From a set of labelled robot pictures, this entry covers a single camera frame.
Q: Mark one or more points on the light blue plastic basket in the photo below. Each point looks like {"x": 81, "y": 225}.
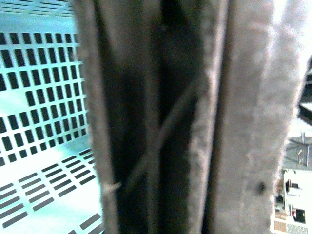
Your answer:
{"x": 48, "y": 183}

